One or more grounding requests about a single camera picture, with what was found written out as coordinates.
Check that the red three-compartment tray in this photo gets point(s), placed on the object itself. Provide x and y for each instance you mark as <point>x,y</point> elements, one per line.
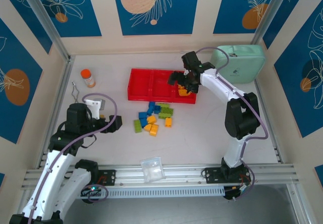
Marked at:
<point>141,82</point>

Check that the large green lego brick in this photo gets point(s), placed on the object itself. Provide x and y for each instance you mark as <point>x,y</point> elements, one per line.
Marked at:
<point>166,112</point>

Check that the large yellow lego brick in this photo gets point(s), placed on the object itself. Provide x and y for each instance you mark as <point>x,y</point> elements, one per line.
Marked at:
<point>154,130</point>

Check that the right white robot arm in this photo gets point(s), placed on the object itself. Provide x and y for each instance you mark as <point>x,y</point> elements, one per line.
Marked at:
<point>214,82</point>

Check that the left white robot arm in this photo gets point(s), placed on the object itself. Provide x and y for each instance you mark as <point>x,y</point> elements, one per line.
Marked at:
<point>54,173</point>

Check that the orange-capped spice bottle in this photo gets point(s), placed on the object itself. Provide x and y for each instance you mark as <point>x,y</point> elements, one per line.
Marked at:
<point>87,79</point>

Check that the mint green zip case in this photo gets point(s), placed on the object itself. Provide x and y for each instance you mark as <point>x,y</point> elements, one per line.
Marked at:
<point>242,65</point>

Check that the clear plastic bag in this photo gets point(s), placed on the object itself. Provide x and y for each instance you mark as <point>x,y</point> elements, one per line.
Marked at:
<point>152,169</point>

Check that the circuit board with green LED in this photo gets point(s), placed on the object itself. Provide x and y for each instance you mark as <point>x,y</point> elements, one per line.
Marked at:
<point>92,190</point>

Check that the aluminium side rail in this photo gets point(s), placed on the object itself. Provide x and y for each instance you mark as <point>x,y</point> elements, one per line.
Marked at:
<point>60,90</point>
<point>274,138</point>

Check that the blue floral wall poster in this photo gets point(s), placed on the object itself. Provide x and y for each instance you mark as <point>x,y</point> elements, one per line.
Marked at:
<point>25,103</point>
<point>83,14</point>
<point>292,14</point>
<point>292,82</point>
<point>27,19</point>
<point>176,14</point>
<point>232,7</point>

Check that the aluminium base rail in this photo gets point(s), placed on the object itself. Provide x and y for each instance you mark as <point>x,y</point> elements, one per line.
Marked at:
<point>181,173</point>

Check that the aluminium frame post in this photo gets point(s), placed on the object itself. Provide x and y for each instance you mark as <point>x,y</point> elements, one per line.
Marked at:
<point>268,12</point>
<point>45,19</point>

